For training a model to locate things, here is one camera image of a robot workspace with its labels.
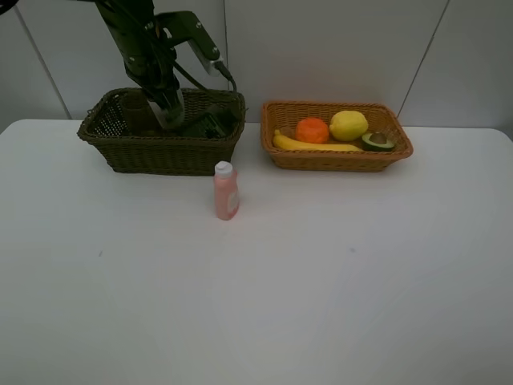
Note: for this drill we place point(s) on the orange wicker basket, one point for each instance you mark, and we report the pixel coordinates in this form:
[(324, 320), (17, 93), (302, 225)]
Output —
[(283, 116)]

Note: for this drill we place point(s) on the dark green wicker basket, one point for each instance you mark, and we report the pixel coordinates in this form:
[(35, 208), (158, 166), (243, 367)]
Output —
[(166, 153)]

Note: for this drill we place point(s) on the halved avocado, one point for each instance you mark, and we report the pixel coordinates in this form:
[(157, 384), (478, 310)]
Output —
[(377, 142)]

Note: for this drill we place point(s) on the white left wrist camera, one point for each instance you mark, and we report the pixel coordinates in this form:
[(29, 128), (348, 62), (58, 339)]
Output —
[(184, 27)]

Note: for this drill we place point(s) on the pink bottle white cap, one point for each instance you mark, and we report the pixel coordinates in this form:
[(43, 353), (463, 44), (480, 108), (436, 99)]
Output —
[(226, 191)]

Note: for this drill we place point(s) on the dark green pump bottle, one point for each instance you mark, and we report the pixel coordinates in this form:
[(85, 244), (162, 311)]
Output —
[(215, 123)]

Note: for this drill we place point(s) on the yellow lemon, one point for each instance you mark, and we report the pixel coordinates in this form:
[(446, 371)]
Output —
[(348, 125)]

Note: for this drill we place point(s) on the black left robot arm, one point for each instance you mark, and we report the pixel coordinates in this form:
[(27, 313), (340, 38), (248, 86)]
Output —
[(134, 19)]

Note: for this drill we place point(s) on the yellow banana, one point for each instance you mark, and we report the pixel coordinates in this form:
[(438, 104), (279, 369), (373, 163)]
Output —
[(285, 143)]

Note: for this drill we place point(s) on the translucent pink plastic cup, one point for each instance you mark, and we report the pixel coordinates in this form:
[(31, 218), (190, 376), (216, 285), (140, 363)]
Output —
[(138, 115)]

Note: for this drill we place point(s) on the white tube blue cap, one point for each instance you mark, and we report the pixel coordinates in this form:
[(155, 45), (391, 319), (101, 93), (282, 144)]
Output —
[(172, 117)]

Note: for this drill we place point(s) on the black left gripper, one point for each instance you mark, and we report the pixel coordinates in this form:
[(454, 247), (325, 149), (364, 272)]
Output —
[(153, 73)]

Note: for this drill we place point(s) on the orange mandarin fruit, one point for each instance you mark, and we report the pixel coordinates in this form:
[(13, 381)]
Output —
[(312, 130)]

